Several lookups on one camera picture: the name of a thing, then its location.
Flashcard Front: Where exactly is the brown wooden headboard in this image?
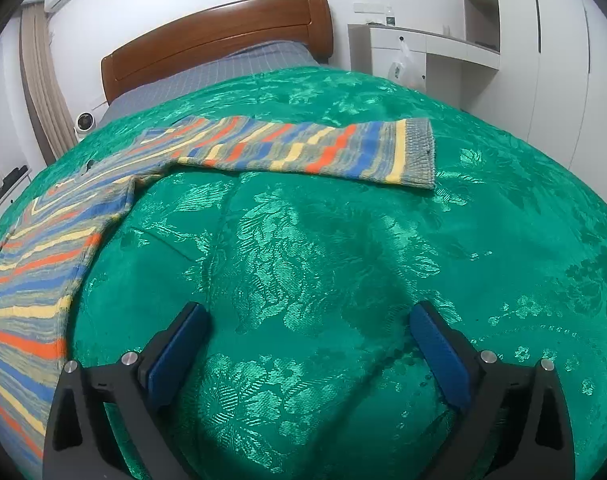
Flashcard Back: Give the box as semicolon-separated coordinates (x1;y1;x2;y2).
101;0;335;103

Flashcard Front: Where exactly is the striped knitted sweater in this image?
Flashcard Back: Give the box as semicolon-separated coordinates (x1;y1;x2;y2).
0;116;437;466

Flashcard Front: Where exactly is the grey checked bedsheet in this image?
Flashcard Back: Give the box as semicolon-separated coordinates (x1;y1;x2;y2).
100;40;320;126

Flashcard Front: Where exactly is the white plastic bag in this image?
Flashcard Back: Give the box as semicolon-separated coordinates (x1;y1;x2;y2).
387;42;414;83

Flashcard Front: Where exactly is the white dresser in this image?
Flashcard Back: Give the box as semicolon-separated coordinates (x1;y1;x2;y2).
0;165;34;236

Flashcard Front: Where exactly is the white wardrobe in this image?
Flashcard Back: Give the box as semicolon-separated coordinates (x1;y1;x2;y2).
458;0;607;201

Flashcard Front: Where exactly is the beige curtain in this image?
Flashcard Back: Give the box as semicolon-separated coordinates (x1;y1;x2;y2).
18;4;79;166

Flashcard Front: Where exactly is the green floral blanket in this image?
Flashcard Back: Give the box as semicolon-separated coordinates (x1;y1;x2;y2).
0;67;607;480

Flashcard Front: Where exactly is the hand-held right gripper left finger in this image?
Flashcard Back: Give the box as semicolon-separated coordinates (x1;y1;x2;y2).
42;301;212;480

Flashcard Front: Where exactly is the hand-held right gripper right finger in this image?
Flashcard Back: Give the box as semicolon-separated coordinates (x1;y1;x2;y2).
408;300;577;480

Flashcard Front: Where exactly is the white wall socket panel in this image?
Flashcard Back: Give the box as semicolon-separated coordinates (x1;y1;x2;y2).
353;2;398;15

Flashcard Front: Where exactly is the black device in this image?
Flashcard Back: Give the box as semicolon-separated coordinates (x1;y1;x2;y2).
0;166;27;193

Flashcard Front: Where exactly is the white desk cabinet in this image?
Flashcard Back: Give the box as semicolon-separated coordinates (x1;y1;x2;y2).
347;22;501;111

